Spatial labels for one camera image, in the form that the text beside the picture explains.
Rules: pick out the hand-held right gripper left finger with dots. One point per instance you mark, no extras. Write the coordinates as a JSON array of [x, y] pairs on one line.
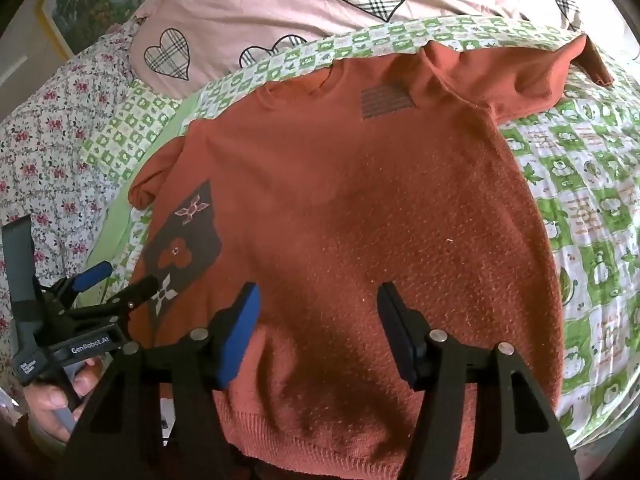
[[241, 340]]

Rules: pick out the pink heart print quilt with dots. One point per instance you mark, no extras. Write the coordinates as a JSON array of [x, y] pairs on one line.
[[250, 5]]

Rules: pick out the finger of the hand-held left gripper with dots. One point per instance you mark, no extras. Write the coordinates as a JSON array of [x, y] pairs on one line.
[[94, 274], [137, 294]]

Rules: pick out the green checkered blanket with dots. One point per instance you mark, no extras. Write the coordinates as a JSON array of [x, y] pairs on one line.
[[590, 185]]

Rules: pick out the person's left hand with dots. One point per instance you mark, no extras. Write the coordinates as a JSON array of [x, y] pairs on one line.
[[50, 400]]

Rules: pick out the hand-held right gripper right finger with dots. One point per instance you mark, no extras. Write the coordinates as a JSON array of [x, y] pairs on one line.
[[395, 332]]

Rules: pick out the orange knit sweater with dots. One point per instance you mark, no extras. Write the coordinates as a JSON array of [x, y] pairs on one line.
[[350, 185]]

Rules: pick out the floral bed sheet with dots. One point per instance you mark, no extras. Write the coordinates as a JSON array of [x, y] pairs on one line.
[[50, 135]]

